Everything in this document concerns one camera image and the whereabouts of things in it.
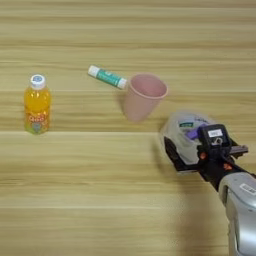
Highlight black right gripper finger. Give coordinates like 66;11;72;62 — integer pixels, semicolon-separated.
229;143;250;158
162;135;202;174

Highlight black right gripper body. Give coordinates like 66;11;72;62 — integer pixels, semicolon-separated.
195;146;256;193

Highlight pink plastic cup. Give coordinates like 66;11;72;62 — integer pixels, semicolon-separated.
121;72;169;123

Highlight orange juice bottle white cap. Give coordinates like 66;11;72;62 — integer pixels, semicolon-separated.
23;73;53;136

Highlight small purple block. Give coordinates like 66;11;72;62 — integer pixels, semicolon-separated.
184;123;210;141

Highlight small black box white label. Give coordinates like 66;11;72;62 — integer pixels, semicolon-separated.
196;123;233;152

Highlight teal white glue stick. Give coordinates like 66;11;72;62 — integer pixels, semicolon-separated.
87;64;129;90

